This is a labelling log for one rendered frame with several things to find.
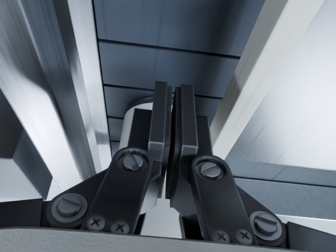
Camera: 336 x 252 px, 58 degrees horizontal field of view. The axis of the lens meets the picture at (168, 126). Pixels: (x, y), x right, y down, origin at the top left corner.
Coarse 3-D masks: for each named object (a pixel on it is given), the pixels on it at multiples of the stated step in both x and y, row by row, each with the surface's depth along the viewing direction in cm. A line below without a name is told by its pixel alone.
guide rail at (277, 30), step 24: (288, 0) 10; (312, 0) 10; (264, 24) 12; (288, 24) 10; (264, 48) 12; (288, 48) 11; (240, 72) 14; (264, 72) 13; (240, 96) 14; (216, 120) 18; (240, 120) 16; (216, 144) 18
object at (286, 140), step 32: (64, 0) 20; (64, 32) 23; (320, 32) 21; (288, 64) 24; (320, 64) 24; (288, 96) 27; (320, 96) 27; (256, 128) 32; (288, 128) 32; (320, 128) 32; (96, 160) 42; (224, 160) 40; (256, 160) 39; (288, 160) 38; (320, 160) 38
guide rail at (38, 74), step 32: (0, 0) 5; (32, 0) 5; (0, 32) 5; (32, 32) 5; (0, 64) 6; (32, 64) 6; (64, 64) 8; (32, 96) 7; (64, 96) 8; (32, 128) 8; (64, 128) 8; (64, 160) 10
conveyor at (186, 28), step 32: (96, 0) 14; (128, 0) 14; (160, 0) 14; (192, 0) 14; (224, 0) 14; (256, 0) 14; (128, 32) 16; (160, 32) 16; (192, 32) 15; (224, 32) 15; (128, 64) 18; (160, 64) 18; (192, 64) 17; (224, 64) 17; (128, 96) 21
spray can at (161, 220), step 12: (132, 108) 20; (144, 108) 20; (120, 144) 20; (156, 204) 16; (168, 204) 17; (156, 216) 16; (168, 216) 16; (144, 228) 16; (156, 228) 16; (168, 228) 16
